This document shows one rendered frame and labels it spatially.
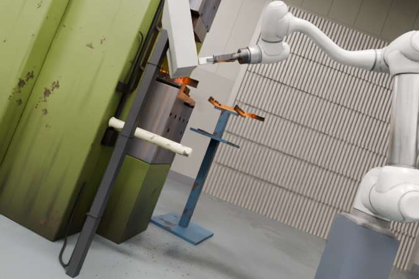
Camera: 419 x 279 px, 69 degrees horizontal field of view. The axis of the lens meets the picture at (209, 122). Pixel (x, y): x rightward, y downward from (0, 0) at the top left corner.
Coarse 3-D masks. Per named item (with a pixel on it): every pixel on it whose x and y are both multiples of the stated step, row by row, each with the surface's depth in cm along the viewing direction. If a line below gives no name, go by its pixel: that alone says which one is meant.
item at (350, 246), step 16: (336, 224) 146; (352, 224) 133; (336, 240) 141; (352, 240) 130; (368, 240) 130; (384, 240) 130; (336, 256) 136; (352, 256) 129; (368, 256) 129; (384, 256) 129; (320, 272) 144; (336, 272) 131; (352, 272) 129; (368, 272) 129; (384, 272) 129
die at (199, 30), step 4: (192, 16) 178; (196, 16) 178; (192, 20) 178; (196, 20) 177; (200, 20) 180; (192, 24) 177; (196, 24) 177; (200, 24) 183; (204, 24) 188; (196, 28) 179; (200, 28) 185; (204, 28) 191; (196, 32) 182; (200, 32) 187; (204, 32) 193; (196, 36) 186; (200, 36) 189; (204, 36) 195; (196, 40) 194; (200, 40) 192
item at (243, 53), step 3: (243, 48) 145; (240, 51) 144; (243, 51) 143; (246, 51) 143; (237, 54) 142; (240, 54) 142; (243, 54) 143; (246, 54) 143; (237, 57) 142; (240, 57) 143; (243, 57) 143; (246, 57) 143; (240, 60) 145; (243, 60) 144; (246, 60) 144; (240, 63) 146; (243, 63) 145; (246, 63) 146
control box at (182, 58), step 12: (168, 0) 112; (180, 0) 113; (168, 12) 113; (180, 12) 113; (168, 24) 119; (180, 24) 113; (168, 36) 126; (180, 36) 113; (192, 36) 114; (168, 48) 133; (180, 48) 113; (192, 48) 114; (168, 60) 142; (180, 60) 114; (192, 60) 114; (180, 72) 128
